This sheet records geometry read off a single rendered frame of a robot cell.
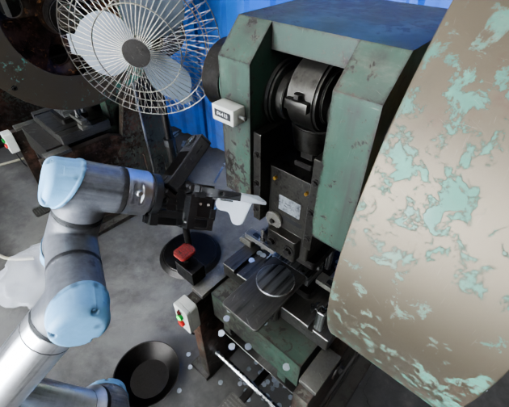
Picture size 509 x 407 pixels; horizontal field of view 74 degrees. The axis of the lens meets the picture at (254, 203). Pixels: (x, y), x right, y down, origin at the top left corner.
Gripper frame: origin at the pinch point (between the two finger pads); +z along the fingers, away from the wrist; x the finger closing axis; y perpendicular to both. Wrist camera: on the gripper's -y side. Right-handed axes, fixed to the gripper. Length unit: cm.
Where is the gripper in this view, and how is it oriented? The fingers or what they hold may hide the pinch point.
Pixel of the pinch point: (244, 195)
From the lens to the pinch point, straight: 69.4
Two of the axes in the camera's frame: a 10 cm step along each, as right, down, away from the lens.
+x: 6.1, 1.1, -7.8
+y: -1.6, 9.9, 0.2
